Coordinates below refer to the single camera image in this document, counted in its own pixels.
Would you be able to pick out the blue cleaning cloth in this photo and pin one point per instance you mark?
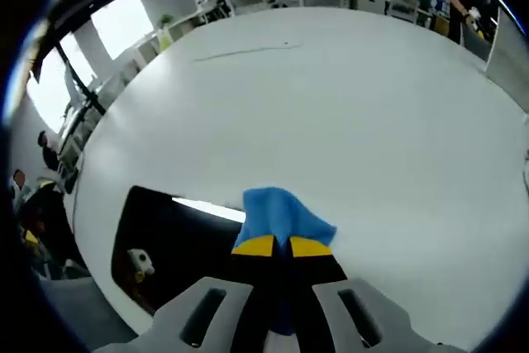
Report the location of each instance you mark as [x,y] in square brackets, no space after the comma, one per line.
[281,212]

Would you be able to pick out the grey divider panel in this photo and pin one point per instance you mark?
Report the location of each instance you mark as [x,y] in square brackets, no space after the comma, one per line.
[510,59]

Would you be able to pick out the green potted plant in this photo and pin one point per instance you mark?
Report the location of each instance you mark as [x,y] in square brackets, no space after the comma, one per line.
[166,20]

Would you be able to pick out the grey office chair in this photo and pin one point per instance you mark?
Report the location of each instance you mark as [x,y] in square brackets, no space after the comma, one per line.
[82,311]

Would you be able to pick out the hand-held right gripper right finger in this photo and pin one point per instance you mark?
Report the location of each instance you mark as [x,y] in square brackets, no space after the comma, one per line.
[351,311]

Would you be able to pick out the dark bulky object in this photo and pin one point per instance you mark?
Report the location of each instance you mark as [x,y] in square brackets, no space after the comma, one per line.
[58,225]

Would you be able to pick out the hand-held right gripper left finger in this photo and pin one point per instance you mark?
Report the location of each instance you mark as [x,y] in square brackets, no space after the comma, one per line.
[194,311]

